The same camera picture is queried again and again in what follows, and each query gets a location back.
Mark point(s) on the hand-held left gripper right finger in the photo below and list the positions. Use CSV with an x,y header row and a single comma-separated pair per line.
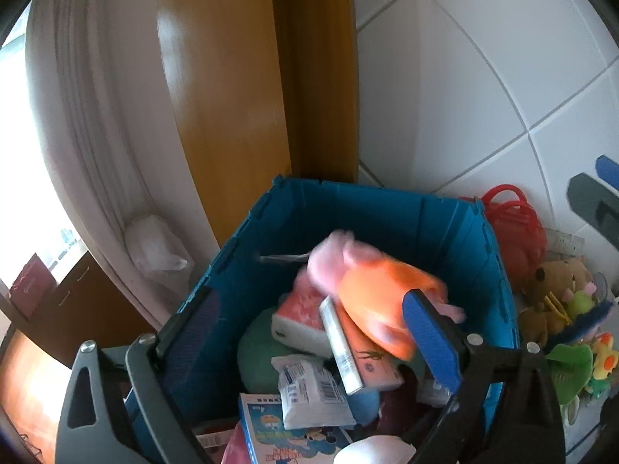
x,y
433,338

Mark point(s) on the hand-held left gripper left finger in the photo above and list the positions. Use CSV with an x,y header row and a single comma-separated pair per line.
x,y
186,348

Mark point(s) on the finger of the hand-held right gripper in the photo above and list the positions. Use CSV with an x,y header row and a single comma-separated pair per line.
x,y
609,171
592,203

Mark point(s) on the pink pig plush orange dress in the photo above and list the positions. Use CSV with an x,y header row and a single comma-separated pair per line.
x,y
377,290

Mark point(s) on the blue plastic crate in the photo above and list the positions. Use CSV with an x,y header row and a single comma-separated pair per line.
x,y
338,212

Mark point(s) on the orange tissue packet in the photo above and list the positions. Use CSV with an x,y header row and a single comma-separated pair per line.
x,y
372,367

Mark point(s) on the green round plush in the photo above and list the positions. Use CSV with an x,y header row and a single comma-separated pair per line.
x,y
258,353

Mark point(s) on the red handbag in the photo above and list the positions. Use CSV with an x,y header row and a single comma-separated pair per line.
x,y
517,237

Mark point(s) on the white tube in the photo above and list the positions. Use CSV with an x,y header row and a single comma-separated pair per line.
x,y
341,348

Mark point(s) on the brown bear plush striped shirt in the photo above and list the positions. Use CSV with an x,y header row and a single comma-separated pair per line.
x,y
551,290

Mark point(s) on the white plastic bag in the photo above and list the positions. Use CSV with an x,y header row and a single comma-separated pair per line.
x,y
152,246

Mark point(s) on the wooden cabinet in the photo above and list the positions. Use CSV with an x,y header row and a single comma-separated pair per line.
x,y
82,319

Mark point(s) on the pink packet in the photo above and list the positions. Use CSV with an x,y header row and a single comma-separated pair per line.
x,y
232,452

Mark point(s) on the red and white tissue pack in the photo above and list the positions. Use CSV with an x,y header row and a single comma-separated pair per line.
x,y
300,319

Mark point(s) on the dark blue plush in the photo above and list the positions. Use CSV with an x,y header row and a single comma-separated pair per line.
x,y
585,321

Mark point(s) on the blue cartoon print box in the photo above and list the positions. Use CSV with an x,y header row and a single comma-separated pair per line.
x,y
271,440

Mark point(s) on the white round object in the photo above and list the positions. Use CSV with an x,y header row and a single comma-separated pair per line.
x,y
372,452

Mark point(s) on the white and blue tissue pack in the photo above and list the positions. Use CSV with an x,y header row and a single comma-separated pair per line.
x,y
309,391

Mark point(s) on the lime green plush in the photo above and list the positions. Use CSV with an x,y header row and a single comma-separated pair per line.
x,y
570,372

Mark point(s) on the yellow flower toy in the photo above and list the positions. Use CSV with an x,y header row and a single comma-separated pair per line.
x,y
607,357

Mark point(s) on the dark red paper bag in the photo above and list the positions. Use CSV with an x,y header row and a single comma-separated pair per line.
x,y
31,285

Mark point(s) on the white curtain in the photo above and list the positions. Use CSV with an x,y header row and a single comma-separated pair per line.
x,y
106,106

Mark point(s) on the wooden door frame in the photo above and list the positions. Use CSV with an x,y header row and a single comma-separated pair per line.
x,y
242,82

